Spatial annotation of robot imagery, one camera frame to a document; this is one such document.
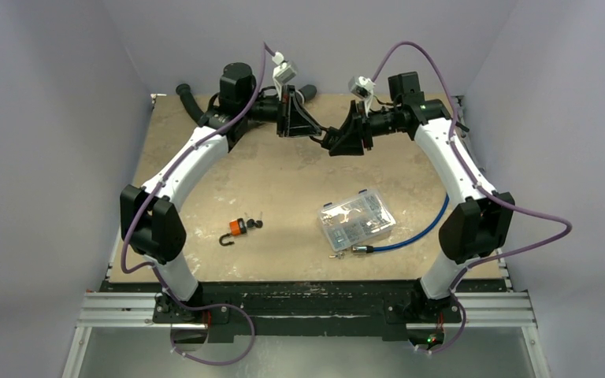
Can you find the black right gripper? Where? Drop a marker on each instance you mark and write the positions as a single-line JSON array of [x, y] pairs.
[[358, 128]]

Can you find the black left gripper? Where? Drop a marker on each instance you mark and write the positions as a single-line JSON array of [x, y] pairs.
[[298, 122]]

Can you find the orange padlock with keys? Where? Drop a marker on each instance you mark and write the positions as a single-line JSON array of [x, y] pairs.
[[238, 227]]

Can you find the black padlock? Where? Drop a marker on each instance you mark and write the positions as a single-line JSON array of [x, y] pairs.
[[323, 136]]

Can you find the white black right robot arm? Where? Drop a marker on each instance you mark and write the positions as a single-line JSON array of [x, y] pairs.
[[478, 223]]

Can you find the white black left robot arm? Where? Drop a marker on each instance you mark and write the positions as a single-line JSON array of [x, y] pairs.
[[152, 232]]

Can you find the clear plastic parts box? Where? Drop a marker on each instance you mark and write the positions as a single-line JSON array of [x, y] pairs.
[[355, 220]]

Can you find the small hammer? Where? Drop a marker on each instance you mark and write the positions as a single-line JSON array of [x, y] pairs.
[[459, 123]]

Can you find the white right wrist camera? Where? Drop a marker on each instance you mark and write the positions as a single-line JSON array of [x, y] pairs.
[[363, 88]]

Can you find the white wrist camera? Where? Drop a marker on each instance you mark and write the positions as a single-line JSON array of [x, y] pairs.
[[283, 72], [363, 88]]

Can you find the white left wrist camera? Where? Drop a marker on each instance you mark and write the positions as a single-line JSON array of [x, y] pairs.
[[283, 72]]

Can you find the black aluminium base frame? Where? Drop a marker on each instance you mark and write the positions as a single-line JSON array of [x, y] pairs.
[[328, 309]]

